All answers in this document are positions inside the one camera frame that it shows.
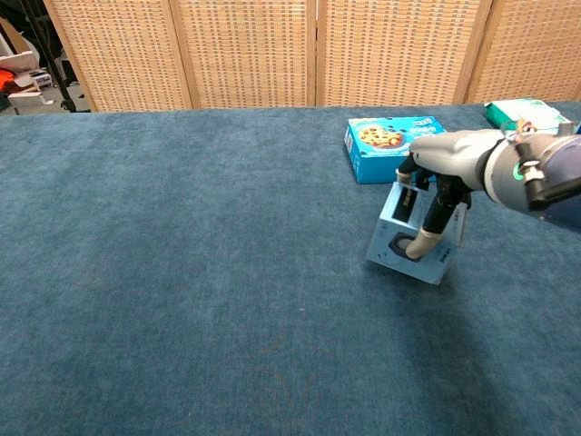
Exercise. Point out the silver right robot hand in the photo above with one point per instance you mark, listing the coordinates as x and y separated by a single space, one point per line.
449 154

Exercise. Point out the small light blue speaker box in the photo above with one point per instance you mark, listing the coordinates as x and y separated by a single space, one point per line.
395 240

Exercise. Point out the blue cookie box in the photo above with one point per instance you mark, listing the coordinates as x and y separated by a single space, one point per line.
377 159

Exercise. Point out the green wet wipes pack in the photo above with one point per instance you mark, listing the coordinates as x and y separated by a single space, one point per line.
513 111

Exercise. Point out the wicker folding screen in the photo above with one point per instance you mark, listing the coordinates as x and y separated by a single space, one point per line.
254 54

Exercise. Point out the dark blue table cloth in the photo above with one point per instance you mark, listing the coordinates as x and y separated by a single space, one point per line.
181 272

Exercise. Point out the black tripod stand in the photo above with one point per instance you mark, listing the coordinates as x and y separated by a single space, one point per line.
56 77

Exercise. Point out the orange cloth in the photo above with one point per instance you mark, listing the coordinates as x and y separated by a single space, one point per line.
6 81

